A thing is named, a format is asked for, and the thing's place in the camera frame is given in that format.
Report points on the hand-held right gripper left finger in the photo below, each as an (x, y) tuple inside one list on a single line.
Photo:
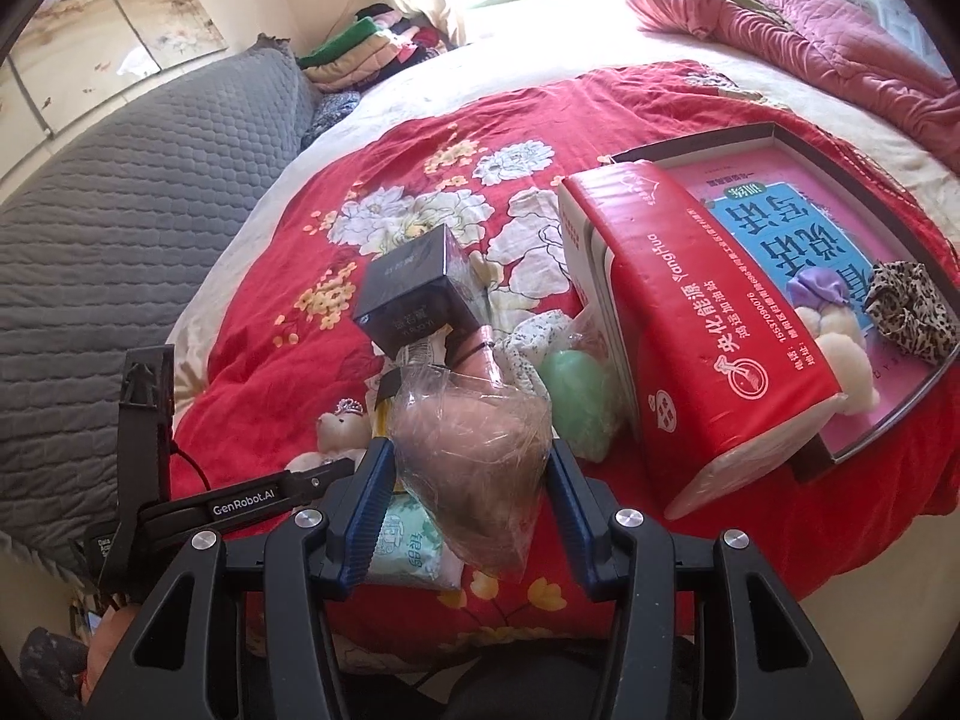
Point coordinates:
[(369, 511)]

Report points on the stack of folded clothes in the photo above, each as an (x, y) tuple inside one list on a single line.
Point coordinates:
[(360, 52)]

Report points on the purple scrunchie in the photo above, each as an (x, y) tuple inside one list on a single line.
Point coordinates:
[(821, 292)]

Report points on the person's left forearm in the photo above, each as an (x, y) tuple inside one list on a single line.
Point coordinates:
[(109, 652)]

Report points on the green white tissue packet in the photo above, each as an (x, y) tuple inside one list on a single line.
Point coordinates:
[(409, 547)]

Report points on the green ball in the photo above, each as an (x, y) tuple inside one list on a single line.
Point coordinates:
[(577, 397)]

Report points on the pink quilt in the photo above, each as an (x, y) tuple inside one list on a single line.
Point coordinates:
[(825, 37)]

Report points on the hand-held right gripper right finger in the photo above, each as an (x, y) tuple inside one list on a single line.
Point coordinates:
[(568, 514)]

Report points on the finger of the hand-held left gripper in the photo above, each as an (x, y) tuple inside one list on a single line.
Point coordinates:
[(240, 501), (146, 427)]

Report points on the small teddy bear with crown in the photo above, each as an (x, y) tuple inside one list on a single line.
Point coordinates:
[(341, 431)]

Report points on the black glossy box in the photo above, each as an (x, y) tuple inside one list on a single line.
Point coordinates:
[(420, 270)]

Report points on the painted wall panel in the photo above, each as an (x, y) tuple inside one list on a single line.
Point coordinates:
[(112, 15)]

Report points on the grey quilted sofa cover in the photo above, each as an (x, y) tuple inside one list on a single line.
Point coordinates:
[(112, 240)]

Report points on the dark shallow box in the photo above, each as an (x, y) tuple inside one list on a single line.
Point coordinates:
[(814, 469)]

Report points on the red floral blanket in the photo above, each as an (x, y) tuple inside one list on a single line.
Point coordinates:
[(262, 360)]

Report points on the leopard print scrunchie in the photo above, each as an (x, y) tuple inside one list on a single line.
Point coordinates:
[(911, 307)]

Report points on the pink sponge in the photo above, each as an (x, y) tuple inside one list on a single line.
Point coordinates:
[(465, 450)]

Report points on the white plush toy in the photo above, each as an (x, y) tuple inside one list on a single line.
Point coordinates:
[(840, 360)]

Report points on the dark patterned cloth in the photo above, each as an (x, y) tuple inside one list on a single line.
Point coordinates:
[(330, 116)]

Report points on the white red carton box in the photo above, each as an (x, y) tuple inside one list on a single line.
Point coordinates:
[(690, 330)]

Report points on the cream bed sheet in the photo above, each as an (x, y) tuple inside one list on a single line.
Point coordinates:
[(540, 37)]

